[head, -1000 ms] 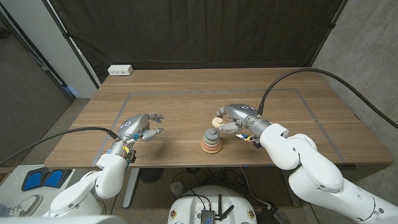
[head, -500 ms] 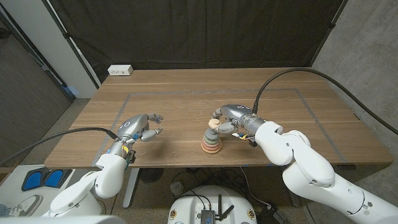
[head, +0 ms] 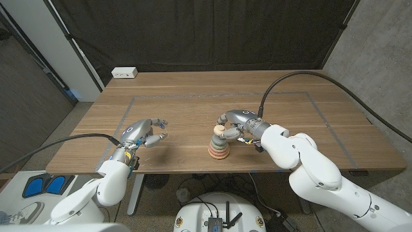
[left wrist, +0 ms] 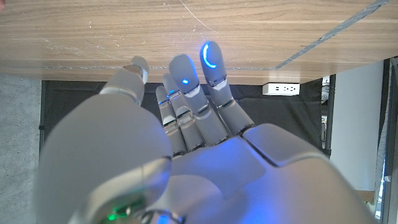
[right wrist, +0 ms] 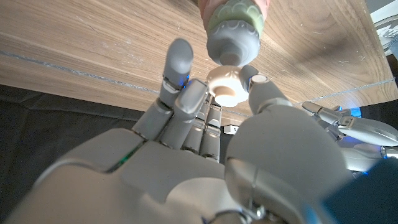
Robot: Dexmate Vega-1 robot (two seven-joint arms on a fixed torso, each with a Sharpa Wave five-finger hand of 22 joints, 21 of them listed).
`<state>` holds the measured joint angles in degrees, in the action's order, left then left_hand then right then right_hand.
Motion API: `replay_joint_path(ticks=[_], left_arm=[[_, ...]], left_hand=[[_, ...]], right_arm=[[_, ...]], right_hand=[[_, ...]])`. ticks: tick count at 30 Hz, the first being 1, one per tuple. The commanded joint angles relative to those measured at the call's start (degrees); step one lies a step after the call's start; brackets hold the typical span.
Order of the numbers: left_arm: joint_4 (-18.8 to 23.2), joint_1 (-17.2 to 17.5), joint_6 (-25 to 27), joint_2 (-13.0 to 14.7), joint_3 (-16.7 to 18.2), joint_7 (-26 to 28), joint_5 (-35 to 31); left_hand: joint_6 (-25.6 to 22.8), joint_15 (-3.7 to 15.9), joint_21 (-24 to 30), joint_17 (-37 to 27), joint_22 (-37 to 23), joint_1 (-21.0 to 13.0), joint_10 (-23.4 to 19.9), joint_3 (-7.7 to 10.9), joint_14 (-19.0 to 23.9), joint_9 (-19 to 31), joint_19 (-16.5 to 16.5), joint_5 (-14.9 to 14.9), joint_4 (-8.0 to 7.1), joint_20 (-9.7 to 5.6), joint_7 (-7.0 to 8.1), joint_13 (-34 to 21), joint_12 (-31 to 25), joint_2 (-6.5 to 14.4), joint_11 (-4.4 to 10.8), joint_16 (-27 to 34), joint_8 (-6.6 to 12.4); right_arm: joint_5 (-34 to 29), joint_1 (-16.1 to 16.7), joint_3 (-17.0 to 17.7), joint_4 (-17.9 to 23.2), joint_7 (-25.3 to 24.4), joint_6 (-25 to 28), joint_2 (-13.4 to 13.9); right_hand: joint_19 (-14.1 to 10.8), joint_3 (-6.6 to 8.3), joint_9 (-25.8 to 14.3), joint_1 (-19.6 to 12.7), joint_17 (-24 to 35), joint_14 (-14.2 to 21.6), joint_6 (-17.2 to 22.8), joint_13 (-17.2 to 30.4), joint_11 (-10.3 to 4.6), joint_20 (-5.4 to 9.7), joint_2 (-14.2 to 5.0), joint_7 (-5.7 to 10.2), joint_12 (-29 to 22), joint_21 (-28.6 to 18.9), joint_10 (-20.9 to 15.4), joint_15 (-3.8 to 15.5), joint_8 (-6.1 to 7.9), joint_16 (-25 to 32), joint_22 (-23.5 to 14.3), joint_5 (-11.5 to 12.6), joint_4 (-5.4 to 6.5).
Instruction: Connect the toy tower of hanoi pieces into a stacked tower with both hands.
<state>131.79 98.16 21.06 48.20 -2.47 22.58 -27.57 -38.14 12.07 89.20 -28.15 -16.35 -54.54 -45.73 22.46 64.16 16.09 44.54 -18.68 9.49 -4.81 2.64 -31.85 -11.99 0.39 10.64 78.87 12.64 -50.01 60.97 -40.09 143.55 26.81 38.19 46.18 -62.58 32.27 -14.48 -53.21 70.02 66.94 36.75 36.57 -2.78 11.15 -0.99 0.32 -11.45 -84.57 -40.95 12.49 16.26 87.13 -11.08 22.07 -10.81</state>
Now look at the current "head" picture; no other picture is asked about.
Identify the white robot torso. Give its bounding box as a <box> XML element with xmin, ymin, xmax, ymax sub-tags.
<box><xmin>0</xmin><ymin>221</ymin><xmax>412</xmax><ymax>232</ymax></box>

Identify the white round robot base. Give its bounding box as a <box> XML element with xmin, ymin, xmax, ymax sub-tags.
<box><xmin>173</xmin><ymin>191</ymin><xmax>267</xmax><ymax>232</ymax></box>

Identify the black box on floor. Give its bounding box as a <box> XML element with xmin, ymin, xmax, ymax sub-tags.
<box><xmin>266</xmin><ymin>213</ymin><xmax>299</xmax><ymax>232</ymax></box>

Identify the grey radio module with antennas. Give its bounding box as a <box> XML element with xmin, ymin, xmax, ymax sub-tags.
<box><xmin>205</xmin><ymin>201</ymin><xmax>244</xmax><ymax>232</ymax></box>

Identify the blue foot pedal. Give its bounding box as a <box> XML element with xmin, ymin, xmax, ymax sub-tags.
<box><xmin>21</xmin><ymin>173</ymin><xmax>77</xmax><ymax>199</ymax></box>

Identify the arm thick black cable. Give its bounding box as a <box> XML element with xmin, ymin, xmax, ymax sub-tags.
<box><xmin>257</xmin><ymin>71</ymin><xmax>412</xmax><ymax>144</ymax></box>
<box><xmin>0</xmin><ymin>133</ymin><xmax>122</xmax><ymax>175</ymax></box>

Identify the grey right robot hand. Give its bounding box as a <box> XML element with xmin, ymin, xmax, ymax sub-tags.
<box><xmin>216</xmin><ymin>109</ymin><xmax>271</xmax><ymax>142</ymax></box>

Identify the red toy disc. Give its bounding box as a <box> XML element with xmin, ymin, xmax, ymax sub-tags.
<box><xmin>207</xmin><ymin>150</ymin><xmax>230</xmax><ymax>159</ymax></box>

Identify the left arm thick black cable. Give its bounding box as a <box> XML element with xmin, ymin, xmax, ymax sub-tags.
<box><xmin>0</xmin><ymin>133</ymin><xmax>122</xmax><ymax>175</ymax></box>

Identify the white power strip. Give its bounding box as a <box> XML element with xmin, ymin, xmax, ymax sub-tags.
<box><xmin>111</xmin><ymin>66</ymin><xmax>138</xmax><ymax>79</ymax></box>

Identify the black round floor fan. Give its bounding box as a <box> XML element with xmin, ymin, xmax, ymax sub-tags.
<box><xmin>144</xmin><ymin>173</ymin><xmax>171</xmax><ymax>190</ymax></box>

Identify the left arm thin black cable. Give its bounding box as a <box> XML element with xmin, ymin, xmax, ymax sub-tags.
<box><xmin>113</xmin><ymin>199</ymin><xmax>123</xmax><ymax>223</ymax></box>

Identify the white floor platform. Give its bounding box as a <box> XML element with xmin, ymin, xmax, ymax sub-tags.
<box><xmin>0</xmin><ymin>169</ymin><xmax>94</xmax><ymax>224</ymax></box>

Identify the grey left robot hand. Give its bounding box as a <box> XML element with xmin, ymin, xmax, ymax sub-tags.
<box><xmin>109</xmin><ymin>118</ymin><xmax>169</xmax><ymax>168</ymax></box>

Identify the right arm thick black cable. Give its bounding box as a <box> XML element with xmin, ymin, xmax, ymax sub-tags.
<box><xmin>257</xmin><ymin>71</ymin><xmax>412</xmax><ymax>144</ymax></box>

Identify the grey toy disc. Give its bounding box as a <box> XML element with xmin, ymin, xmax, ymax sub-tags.
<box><xmin>211</xmin><ymin>134</ymin><xmax>227</xmax><ymax>146</ymax></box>

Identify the grey round floor object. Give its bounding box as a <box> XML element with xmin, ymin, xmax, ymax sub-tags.
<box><xmin>176</xmin><ymin>188</ymin><xmax>191</xmax><ymax>203</ymax></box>

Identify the black backdrop stand pole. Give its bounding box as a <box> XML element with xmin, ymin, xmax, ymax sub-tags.
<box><xmin>42</xmin><ymin>0</ymin><xmax>106</xmax><ymax>93</ymax></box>
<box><xmin>321</xmin><ymin>0</ymin><xmax>361</xmax><ymax>69</ymax></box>

